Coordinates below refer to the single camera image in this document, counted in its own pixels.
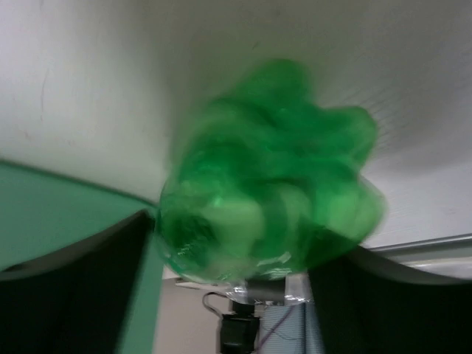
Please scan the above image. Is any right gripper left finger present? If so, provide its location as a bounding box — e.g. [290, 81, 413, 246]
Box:
[1, 211, 151, 353]

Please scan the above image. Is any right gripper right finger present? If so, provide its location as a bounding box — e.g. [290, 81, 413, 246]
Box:
[308, 247, 471, 353]

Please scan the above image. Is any green plastic bottle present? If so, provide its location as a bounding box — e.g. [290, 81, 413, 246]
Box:
[156, 59, 386, 283]

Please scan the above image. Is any green plastic bin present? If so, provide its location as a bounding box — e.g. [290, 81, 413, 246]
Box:
[1, 162, 163, 353]

